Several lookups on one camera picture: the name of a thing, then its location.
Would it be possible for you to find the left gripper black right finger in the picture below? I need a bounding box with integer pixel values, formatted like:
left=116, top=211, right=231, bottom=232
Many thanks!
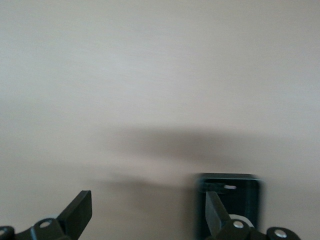
left=205, top=191, right=300, bottom=240

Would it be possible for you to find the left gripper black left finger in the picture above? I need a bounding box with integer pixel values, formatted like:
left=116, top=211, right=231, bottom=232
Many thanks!
left=0, top=189, right=93, bottom=240

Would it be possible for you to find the black flip phone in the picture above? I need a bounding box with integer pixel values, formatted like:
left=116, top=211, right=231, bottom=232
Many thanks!
left=193, top=172, right=262, bottom=238

